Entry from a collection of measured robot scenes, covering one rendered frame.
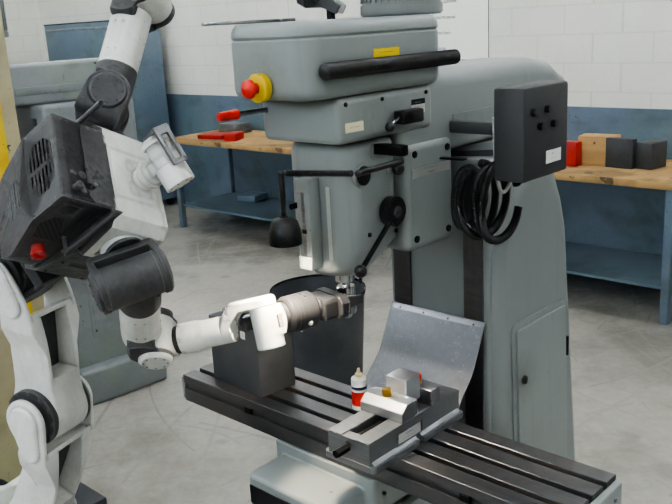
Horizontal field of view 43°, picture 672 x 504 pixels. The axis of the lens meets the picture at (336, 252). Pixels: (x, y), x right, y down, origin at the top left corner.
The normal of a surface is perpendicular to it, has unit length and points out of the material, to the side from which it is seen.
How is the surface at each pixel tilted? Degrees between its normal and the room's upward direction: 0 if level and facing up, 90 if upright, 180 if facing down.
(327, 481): 0
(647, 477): 0
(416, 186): 90
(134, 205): 58
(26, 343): 114
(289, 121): 90
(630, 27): 90
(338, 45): 90
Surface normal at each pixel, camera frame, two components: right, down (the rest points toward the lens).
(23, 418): -0.40, 0.26
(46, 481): -0.32, 0.64
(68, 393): 0.89, -0.10
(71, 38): -0.68, 0.23
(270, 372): 0.68, 0.16
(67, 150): 0.75, -0.46
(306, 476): -0.05, -0.96
